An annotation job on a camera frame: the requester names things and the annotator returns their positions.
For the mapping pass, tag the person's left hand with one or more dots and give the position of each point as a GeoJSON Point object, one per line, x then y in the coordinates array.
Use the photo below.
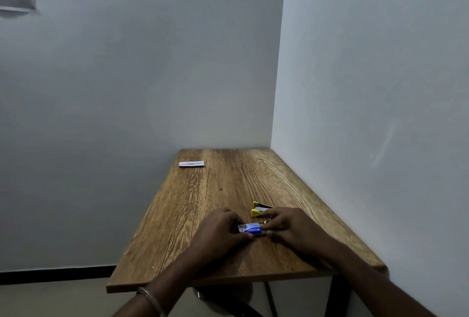
{"type": "Point", "coordinates": [214, 238]}

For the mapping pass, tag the person's right hand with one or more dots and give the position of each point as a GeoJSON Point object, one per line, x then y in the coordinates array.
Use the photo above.
{"type": "Point", "coordinates": [300, 234]}

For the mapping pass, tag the person's right thumb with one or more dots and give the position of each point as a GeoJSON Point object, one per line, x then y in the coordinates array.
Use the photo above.
{"type": "Point", "coordinates": [277, 234]}

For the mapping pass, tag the person's left thumb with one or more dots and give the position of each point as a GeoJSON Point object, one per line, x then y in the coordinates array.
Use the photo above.
{"type": "Point", "coordinates": [243, 238]}

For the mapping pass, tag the blue staple box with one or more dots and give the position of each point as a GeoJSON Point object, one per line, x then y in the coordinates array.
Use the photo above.
{"type": "Point", "coordinates": [252, 229]}

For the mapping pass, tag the person's right forearm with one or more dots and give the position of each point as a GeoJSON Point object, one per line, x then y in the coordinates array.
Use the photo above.
{"type": "Point", "coordinates": [370, 283]}

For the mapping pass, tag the person's left forearm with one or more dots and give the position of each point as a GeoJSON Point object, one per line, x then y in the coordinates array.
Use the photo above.
{"type": "Point", "coordinates": [165, 287]}

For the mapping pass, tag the yellow stapler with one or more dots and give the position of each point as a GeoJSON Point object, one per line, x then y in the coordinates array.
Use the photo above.
{"type": "Point", "coordinates": [259, 209]}

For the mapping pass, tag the black metal table leg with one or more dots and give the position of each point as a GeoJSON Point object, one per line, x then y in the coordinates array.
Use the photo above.
{"type": "Point", "coordinates": [271, 300]}
{"type": "Point", "coordinates": [340, 298]}

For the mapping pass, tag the dark round stool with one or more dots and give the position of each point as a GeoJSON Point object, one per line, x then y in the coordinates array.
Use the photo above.
{"type": "Point", "coordinates": [223, 302]}

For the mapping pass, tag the silver bangle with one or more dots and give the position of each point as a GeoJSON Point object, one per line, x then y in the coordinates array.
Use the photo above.
{"type": "Point", "coordinates": [153, 300]}

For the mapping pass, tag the black skirting board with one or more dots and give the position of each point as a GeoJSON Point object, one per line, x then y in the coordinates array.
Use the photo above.
{"type": "Point", "coordinates": [55, 274]}

